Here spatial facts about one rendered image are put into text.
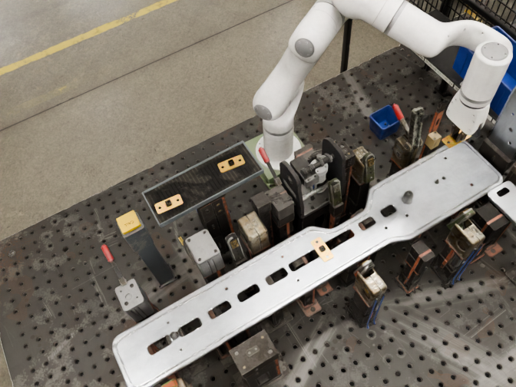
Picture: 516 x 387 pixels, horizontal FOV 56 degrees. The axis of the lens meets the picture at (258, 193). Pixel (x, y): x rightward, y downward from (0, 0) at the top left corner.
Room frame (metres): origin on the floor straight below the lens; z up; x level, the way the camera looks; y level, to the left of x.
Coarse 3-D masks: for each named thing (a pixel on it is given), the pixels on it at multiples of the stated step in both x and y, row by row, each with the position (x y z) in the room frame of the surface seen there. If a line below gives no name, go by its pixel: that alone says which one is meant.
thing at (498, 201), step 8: (504, 184) 0.75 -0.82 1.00; (512, 184) 0.75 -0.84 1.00; (488, 192) 0.73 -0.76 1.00; (496, 192) 0.73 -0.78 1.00; (512, 192) 0.72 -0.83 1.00; (496, 200) 0.70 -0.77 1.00; (504, 200) 0.69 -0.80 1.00; (512, 200) 0.69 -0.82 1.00; (504, 208) 0.67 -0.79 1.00; (512, 208) 0.66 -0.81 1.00; (512, 216) 0.64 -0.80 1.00
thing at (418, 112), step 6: (414, 108) 0.97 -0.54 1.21; (420, 108) 0.96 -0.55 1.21; (414, 114) 0.94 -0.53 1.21; (420, 114) 0.94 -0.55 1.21; (426, 114) 0.93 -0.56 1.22; (414, 120) 0.94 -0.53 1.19; (420, 120) 0.92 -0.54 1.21; (426, 120) 0.92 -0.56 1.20; (414, 126) 0.93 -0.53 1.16; (420, 126) 0.94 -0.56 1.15; (408, 132) 0.94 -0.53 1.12; (414, 132) 0.93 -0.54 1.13; (420, 132) 0.93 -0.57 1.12; (408, 138) 0.93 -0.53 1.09; (414, 138) 0.93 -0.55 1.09
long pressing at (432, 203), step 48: (384, 192) 0.80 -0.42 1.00; (432, 192) 0.77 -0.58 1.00; (480, 192) 0.74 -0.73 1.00; (288, 240) 0.67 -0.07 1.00; (384, 240) 0.62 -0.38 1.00; (240, 288) 0.54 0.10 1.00; (288, 288) 0.51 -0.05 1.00; (144, 336) 0.44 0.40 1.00; (192, 336) 0.41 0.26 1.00; (144, 384) 0.30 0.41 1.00
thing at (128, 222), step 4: (132, 212) 0.78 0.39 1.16; (124, 216) 0.77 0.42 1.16; (128, 216) 0.77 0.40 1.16; (132, 216) 0.76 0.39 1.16; (136, 216) 0.76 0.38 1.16; (120, 220) 0.76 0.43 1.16; (124, 220) 0.75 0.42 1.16; (128, 220) 0.75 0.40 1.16; (132, 220) 0.75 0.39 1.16; (136, 220) 0.75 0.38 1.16; (120, 224) 0.74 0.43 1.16; (124, 224) 0.74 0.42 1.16; (128, 224) 0.74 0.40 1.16; (132, 224) 0.73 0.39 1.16; (136, 224) 0.73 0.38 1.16; (140, 224) 0.73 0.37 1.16; (124, 228) 0.73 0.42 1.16; (128, 228) 0.72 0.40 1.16; (132, 228) 0.72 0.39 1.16; (136, 228) 0.73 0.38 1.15; (124, 232) 0.71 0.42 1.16; (128, 232) 0.72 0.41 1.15
